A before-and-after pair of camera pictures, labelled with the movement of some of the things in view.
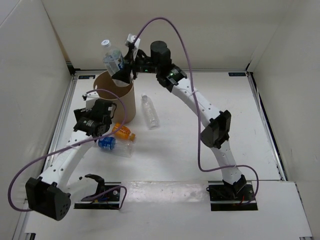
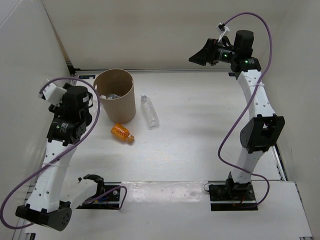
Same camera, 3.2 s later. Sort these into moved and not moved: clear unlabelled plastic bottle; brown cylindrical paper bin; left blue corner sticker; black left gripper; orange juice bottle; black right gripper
Moved: black left gripper; black right gripper
Not moved: orange juice bottle; brown cylindrical paper bin; left blue corner sticker; clear unlabelled plastic bottle
